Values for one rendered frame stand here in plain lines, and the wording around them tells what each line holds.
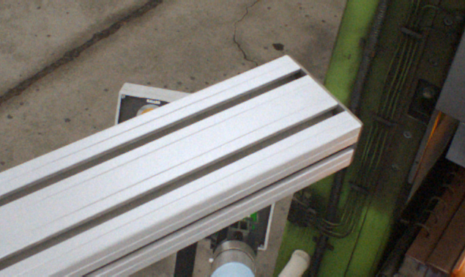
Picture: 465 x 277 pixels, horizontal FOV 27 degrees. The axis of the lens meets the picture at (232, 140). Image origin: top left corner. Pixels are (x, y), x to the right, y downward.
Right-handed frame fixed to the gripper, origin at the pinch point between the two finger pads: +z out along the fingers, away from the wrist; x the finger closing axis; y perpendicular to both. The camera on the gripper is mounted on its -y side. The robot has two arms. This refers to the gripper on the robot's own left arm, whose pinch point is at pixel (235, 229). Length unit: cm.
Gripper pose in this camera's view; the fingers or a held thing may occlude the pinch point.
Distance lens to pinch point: 192.8
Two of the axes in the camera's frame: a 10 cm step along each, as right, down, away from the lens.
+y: 1.6, -9.5, -2.7
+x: -9.9, -1.6, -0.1
